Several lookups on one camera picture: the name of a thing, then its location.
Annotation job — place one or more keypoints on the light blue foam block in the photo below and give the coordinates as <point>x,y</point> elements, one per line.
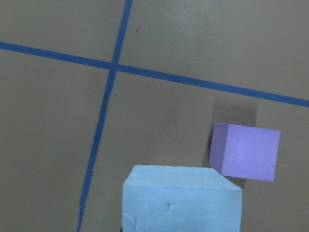
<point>180,199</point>

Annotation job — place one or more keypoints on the purple foam block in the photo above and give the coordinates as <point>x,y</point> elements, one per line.
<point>244,152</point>

